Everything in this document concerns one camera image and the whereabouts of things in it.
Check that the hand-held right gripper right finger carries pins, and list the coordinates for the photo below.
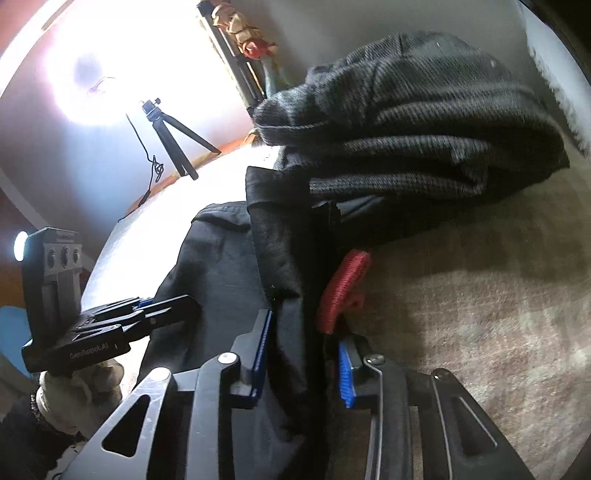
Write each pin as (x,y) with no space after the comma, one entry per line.
(346,378)

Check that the green patterned white pillow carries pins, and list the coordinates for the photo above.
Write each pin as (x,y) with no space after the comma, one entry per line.
(554,69)

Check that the orange wooden bed frame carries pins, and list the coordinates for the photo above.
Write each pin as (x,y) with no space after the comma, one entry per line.
(173,177)

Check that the small black tripod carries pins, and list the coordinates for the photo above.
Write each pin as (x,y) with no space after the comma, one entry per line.
(164,134)

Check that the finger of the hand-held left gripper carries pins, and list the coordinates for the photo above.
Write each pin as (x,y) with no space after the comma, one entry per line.
(175,311)
(143,303)

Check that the orange fabric ornament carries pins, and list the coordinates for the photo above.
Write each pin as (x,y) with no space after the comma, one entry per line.
(251,44)

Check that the person's left forearm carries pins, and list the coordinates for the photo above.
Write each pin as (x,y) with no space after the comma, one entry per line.
(27,438)

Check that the person's left hand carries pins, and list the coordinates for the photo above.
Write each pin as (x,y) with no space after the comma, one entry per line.
(78,397)

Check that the black pants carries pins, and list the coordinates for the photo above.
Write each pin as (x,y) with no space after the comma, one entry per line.
(231,277)

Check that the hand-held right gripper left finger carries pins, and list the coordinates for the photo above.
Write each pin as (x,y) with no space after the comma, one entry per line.
(258,364)

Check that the folded dark grey garment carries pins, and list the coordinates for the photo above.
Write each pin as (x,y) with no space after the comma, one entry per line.
(415,115)

